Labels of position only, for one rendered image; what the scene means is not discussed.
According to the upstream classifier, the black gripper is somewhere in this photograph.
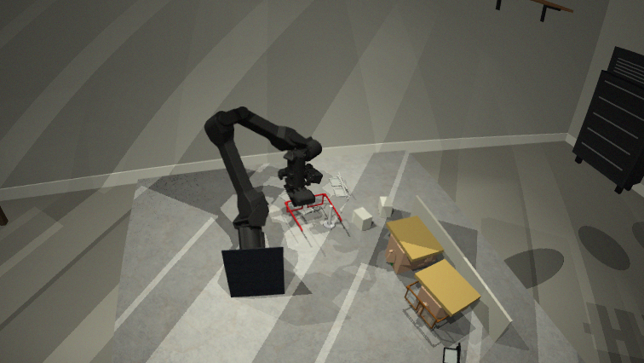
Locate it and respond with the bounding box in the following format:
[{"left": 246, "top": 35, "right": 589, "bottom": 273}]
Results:
[{"left": 278, "top": 167, "right": 315, "bottom": 207}]

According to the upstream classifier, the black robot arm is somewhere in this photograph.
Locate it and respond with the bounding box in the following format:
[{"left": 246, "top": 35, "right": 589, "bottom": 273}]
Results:
[{"left": 204, "top": 107, "right": 323, "bottom": 250}]

